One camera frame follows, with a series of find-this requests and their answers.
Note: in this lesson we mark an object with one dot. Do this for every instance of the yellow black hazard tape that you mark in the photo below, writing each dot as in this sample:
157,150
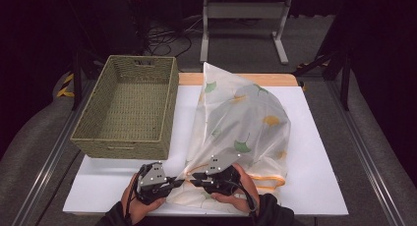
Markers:
65,88

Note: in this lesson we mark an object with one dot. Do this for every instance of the aluminium rail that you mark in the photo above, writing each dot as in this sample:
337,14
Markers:
49,160
367,160

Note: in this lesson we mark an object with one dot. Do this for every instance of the black metal stand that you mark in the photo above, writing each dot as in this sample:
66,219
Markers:
77,78
344,78

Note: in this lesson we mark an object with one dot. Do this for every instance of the white metal stand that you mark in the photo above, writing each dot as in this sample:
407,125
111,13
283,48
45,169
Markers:
246,10

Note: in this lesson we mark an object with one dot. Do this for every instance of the white board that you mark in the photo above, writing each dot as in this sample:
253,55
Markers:
114,186

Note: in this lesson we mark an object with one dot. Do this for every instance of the person's right hand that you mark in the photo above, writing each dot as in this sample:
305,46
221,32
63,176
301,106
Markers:
244,196

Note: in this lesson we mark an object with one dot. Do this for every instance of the wooden table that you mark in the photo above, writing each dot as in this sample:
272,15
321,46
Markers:
272,79

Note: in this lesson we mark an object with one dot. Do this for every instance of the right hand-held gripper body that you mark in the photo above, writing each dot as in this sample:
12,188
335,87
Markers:
219,168

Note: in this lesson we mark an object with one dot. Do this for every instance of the leaf print laundry bag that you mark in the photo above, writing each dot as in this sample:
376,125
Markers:
213,98

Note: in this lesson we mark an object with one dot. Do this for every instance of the person's left hand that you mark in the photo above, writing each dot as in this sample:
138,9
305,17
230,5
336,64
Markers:
141,209

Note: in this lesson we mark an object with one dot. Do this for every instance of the green woven basket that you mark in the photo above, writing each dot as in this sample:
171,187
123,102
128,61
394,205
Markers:
131,104

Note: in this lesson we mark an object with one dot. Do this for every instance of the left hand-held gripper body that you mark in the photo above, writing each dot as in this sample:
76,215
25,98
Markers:
152,180

